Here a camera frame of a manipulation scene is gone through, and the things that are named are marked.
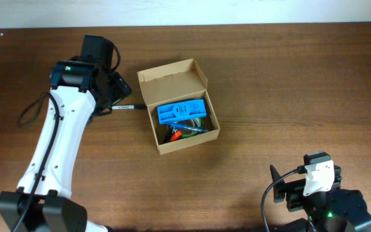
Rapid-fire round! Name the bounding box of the black white marker pen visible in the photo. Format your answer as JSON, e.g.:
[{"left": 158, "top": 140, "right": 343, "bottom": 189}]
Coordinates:
[{"left": 111, "top": 104, "right": 147, "bottom": 110}]

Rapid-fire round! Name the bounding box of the blue plastic case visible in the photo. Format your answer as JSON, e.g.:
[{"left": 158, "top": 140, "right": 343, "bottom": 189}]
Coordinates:
[{"left": 157, "top": 99, "right": 207, "bottom": 124}]

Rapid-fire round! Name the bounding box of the brown cardboard box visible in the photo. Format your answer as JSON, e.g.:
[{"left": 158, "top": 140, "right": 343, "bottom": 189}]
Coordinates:
[{"left": 137, "top": 59, "right": 220, "bottom": 155}]

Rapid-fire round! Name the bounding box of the green tape roll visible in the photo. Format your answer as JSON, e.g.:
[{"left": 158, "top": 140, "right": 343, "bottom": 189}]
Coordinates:
[{"left": 181, "top": 118, "right": 204, "bottom": 139}]

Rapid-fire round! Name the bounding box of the blue ballpoint pen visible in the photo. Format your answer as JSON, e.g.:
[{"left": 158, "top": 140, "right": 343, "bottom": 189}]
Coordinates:
[{"left": 167, "top": 123, "right": 208, "bottom": 133}]

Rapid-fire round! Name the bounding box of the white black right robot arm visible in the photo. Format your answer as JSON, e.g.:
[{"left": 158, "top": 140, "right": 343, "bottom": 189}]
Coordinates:
[{"left": 269, "top": 166, "right": 371, "bottom": 232}]

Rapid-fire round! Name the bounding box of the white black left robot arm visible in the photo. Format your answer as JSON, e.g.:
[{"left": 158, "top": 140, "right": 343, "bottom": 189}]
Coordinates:
[{"left": 0, "top": 35, "right": 132, "bottom": 231}]

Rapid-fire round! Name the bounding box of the black right camera cable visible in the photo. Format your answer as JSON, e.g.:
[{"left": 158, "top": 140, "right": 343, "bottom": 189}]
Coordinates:
[{"left": 260, "top": 165, "right": 309, "bottom": 232}]

